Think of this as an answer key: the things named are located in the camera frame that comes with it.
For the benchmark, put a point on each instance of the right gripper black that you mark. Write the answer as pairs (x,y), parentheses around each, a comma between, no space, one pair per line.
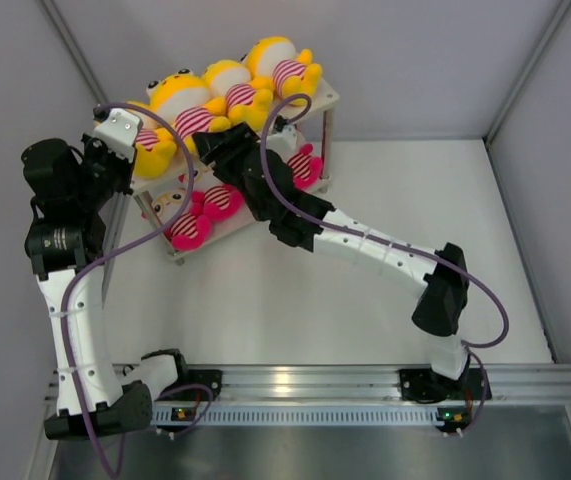
(211,148)

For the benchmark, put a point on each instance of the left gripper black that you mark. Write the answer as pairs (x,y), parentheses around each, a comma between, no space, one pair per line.
(92,147)

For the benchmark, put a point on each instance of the yellow frog plush front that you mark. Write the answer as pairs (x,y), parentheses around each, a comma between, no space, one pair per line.
(154,152)

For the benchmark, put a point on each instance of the pink plush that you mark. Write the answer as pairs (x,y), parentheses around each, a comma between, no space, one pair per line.
(305,163)

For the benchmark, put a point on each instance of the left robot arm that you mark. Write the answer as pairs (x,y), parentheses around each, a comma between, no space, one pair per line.
(64,244)

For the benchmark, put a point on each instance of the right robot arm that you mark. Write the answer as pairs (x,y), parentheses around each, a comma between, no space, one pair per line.
(436,278)

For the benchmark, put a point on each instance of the pink plush shelf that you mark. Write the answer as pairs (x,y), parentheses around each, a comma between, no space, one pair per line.
(188,227)
(213,198)

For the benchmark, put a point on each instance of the white two-tier shelf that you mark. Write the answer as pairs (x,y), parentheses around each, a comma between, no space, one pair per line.
(323,103)

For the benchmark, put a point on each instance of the pink plush shelf left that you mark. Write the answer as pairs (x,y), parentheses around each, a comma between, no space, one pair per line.
(188,227)

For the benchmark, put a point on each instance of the yellow plush on shelf top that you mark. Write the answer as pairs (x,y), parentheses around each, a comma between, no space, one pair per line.
(290,71)

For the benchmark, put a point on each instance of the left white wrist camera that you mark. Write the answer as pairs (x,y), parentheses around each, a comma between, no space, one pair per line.
(119,132)

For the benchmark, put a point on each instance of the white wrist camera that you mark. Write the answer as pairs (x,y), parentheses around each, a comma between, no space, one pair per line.
(284,140)
(119,132)

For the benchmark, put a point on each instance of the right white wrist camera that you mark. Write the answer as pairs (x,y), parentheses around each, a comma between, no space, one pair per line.
(284,140)

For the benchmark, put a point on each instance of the left corner aluminium post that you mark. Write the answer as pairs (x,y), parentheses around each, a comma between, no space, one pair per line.
(64,33)

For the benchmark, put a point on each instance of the corner aluminium post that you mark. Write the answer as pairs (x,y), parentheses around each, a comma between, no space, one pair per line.
(64,33)
(535,55)

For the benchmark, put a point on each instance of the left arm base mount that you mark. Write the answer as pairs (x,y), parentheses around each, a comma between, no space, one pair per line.
(186,402)

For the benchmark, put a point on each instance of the white slotted cable duct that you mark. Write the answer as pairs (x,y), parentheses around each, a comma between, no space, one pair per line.
(318,415)

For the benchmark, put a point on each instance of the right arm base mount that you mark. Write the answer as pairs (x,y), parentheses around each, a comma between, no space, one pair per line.
(461,400)

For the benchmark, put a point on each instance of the aluminium front rail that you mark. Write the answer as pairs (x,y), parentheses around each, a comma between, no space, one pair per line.
(511,383)

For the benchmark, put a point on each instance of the right corner aluminium post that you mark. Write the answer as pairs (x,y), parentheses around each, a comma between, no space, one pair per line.
(535,55)

